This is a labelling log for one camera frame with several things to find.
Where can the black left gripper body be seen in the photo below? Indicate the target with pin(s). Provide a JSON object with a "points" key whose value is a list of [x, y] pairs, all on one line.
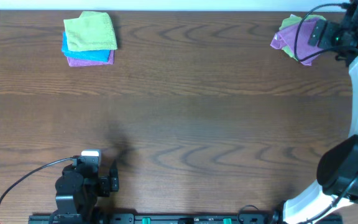
{"points": [[103, 186]]}

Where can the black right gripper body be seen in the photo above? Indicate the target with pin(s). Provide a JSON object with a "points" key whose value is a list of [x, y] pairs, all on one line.
{"points": [[332, 35]]}

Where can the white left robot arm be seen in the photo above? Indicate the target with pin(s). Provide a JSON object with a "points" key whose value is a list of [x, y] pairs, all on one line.
{"points": [[80, 185]]}

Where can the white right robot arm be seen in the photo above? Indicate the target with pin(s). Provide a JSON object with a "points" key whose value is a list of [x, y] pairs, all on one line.
{"points": [[336, 184]]}

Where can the crumpled lime green cloth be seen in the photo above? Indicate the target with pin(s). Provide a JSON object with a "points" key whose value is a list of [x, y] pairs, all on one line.
{"points": [[284, 39]]}

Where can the folded purple cloth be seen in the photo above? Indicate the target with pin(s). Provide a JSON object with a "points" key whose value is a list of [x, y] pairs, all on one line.
{"points": [[74, 62]]}

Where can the folded blue cloth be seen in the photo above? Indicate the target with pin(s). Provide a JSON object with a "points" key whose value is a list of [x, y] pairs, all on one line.
{"points": [[93, 55]]}

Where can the folded lime green cloth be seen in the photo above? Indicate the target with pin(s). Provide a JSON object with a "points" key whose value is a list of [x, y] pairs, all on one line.
{"points": [[90, 31]]}

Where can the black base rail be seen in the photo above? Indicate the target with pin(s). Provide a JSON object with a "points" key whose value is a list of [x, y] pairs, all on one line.
{"points": [[128, 218]]}

